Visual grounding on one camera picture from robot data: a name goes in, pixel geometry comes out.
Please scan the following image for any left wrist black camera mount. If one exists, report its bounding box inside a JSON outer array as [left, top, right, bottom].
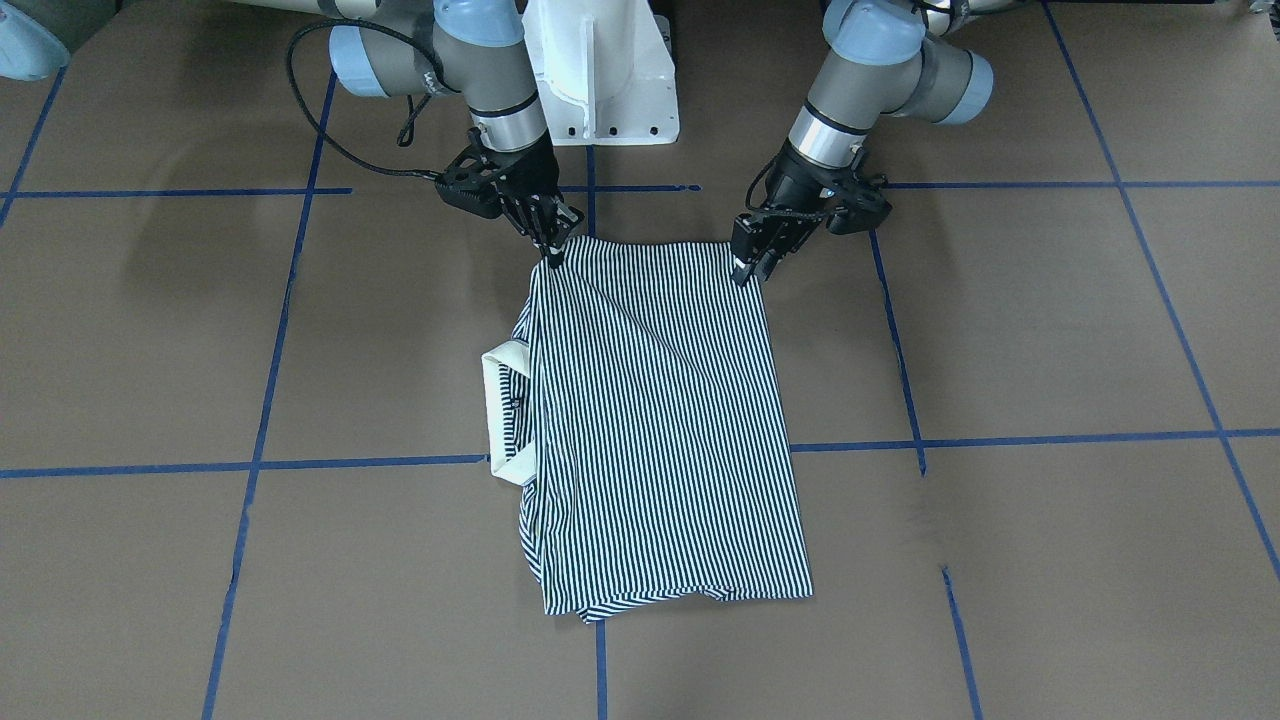
[[823, 149, 893, 234]]

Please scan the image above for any blue white striped polo shirt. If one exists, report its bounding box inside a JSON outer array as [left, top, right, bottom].
[[481, 234, 813, 623]]

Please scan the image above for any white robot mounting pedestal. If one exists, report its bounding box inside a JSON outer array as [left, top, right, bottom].
[[524, 1, 681, 147]]

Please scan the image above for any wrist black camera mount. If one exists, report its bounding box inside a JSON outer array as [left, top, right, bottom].
[[434, 147, 504, 219], [823, 149, 893, 234]]

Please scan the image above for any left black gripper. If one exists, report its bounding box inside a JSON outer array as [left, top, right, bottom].
[[730, 142, 851, 287]]

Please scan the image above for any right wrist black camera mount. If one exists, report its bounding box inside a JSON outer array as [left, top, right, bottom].
[[434, 147, 504, 219]]

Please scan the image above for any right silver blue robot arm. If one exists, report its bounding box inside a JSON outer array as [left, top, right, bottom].
[[279, 1, 582, 268]]

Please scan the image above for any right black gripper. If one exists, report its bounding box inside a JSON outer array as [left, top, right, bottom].
[[468, 128, 585, 269]]

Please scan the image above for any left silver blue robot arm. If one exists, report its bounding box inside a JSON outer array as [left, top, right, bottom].
[[730, 1, 995, 286]]

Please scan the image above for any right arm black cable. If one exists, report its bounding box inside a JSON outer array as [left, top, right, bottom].
[[285, 20, 451, 183]]

